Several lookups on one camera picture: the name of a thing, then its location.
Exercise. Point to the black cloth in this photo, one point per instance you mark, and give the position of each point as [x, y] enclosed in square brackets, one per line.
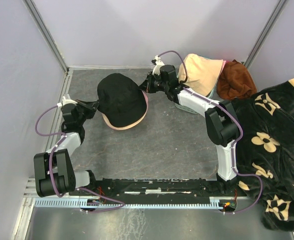
[120, 101]

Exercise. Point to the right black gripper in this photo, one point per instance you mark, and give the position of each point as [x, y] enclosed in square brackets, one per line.
[146, 86]

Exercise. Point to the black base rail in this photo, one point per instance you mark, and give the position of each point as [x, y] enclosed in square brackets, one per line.
[155, 191]

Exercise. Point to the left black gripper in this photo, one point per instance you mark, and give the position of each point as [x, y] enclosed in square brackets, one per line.
[90, 106]

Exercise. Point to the teal plastic basket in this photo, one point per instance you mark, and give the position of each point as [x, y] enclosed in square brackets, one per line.
[186, 99]

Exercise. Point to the beige pink hats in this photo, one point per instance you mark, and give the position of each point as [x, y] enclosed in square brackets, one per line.
[202, 73]

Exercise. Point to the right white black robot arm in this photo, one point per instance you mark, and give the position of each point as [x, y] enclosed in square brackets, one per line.
[222, 125]

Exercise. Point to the aluminium corner post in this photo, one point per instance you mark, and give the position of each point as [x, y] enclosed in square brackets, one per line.
[35, 14]
[278, 9]

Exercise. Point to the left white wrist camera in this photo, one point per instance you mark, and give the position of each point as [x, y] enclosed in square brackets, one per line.
[65, 100]

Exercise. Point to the right aluminium corner post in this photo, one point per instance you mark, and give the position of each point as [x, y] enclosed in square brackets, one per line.
[278, 9]

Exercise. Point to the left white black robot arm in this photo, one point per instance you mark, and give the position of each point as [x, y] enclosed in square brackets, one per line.
[53, 170]

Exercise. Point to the light blue cable duct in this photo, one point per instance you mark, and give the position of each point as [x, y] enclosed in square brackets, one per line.
[86, 203]

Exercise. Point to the black floral blanket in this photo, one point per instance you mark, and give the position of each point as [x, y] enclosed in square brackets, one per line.
[265, 153]

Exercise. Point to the brown cloth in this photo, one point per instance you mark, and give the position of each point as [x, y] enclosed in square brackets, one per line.
[235, 81]

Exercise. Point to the left aluminium corner post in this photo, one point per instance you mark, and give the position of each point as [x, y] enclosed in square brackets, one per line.
[35, 14]

